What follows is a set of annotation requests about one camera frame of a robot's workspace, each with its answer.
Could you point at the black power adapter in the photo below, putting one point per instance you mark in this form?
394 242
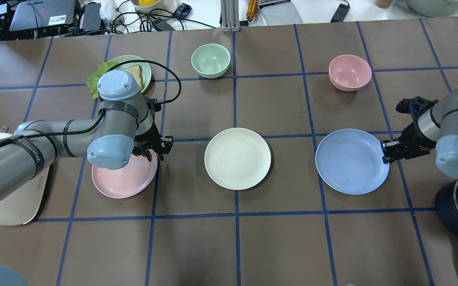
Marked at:
341 12

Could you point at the pink bowl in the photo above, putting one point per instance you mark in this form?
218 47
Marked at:
349 73

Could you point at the green plate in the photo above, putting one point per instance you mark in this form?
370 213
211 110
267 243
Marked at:
146 69

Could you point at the green bowl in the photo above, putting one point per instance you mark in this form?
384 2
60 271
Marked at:
211 60

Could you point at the bread slice on plate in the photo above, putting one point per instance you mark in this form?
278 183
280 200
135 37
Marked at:
136 72

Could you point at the pink plate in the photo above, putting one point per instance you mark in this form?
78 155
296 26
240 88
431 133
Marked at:
127 181

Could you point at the cream white plate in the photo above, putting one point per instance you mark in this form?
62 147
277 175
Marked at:
237 159

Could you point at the green lettuce leaf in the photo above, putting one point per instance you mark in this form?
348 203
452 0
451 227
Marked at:
93 79

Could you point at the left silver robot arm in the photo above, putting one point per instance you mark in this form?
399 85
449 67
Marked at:
125 126

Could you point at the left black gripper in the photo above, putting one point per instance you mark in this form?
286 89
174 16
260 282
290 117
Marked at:
148 140

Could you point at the blue plate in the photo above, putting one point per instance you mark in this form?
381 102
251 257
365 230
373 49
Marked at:
350 161

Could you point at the white toaster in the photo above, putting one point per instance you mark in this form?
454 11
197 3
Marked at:
24 204

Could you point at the bowl with toy fruit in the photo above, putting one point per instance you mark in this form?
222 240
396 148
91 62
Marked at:
155 6

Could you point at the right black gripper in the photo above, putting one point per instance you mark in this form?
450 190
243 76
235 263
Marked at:
411 139

